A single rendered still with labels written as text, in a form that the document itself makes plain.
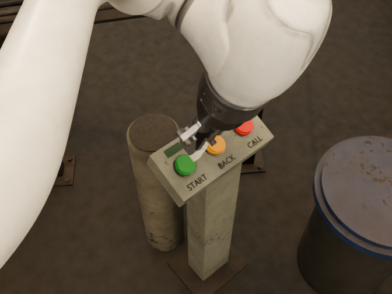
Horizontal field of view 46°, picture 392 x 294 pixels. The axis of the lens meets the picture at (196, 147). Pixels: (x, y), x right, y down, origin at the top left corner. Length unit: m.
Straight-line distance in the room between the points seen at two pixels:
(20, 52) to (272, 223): 1.26
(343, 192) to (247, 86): 0.65
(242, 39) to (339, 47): 1.66
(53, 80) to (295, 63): 0.24
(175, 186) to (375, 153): 0.53
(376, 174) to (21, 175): 0.97
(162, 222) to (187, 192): 0.42
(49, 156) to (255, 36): 0.23
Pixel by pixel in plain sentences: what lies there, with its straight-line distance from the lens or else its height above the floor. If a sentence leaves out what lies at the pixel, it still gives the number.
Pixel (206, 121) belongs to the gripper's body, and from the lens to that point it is 0.61.
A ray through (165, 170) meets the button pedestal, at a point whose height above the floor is 0.60.
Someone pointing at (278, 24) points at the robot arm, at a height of 1.07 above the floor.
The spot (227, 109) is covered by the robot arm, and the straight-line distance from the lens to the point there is 0.55.
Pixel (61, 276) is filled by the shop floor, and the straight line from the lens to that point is 1.47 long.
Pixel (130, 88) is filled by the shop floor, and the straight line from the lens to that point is 1.84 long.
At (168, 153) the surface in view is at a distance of 0.87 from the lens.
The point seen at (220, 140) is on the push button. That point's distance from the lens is 0.89.
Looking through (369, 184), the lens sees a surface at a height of 0.43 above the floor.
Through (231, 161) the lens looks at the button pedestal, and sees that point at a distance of 0.90.
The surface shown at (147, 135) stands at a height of 0.52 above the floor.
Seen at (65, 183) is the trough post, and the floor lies 0.01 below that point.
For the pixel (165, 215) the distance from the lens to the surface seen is 1.23.
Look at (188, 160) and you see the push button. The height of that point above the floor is 0.61.
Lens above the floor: 1.32
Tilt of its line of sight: 54 degrees down
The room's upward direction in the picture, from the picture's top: straight up
